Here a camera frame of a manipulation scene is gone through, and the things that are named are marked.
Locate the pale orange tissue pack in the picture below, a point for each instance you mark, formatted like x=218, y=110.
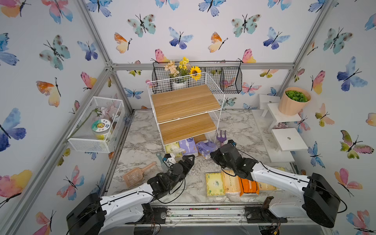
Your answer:
x=231, y=182

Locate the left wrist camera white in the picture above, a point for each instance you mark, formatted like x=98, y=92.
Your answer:
x=169, y=159

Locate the white wire three-tier shelf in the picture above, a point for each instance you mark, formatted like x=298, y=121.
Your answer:
x=186, y=107

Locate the bright orange tissue pack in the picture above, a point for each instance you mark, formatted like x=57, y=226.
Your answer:
x=248, y=187

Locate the pink plastic scoop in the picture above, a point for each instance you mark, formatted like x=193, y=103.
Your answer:
x=136, y=175

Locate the purple tissue pack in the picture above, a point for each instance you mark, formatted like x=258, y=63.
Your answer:
x=205, y=148
x=189, y=147

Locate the green-white tissue pack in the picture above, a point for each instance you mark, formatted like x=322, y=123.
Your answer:
x=214, y=184

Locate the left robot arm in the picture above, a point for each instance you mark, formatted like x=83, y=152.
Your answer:
x=123, y=202

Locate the orange-yellow tissue pack top shelf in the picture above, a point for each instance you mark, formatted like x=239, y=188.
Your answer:
x=265, y=187

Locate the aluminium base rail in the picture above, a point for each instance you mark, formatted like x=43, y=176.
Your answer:
x=253, y=214

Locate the white stepped stand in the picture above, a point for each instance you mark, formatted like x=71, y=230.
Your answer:
x=279, y=141

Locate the round green-lidded jar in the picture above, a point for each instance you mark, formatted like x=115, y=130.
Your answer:
x=102, y=129

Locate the teal small brush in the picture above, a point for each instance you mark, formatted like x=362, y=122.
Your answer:
x=163, y=165

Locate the purple and pink garden fork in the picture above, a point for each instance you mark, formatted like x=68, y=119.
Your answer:
x=221, y=136

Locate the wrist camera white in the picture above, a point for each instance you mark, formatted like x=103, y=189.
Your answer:
x=232, y=143
x=169, y=159

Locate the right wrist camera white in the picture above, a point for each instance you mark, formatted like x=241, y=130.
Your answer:
x=232, y=143

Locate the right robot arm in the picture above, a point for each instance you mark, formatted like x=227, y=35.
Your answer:
x=320, y=201

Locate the black wire wall basket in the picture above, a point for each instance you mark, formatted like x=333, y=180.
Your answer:
x=228, y=78

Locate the white wire wall basket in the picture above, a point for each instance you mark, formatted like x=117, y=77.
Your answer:
x=115, y=106

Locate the artificial pink rose stem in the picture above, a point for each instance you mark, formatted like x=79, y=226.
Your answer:
x=83, y=132

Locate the pink pot with green plant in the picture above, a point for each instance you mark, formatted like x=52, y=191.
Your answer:
x=293, y=100

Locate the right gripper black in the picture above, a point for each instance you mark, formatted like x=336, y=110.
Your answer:
x=214, y=156

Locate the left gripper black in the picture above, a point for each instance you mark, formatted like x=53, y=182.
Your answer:
x=186, y=167

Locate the artificial flower bouquet in pot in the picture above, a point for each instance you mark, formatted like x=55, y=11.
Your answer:
x=182, y=70

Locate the yellow tissue pack bottom shelf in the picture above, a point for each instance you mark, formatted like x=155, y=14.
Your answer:
x=174, y=149

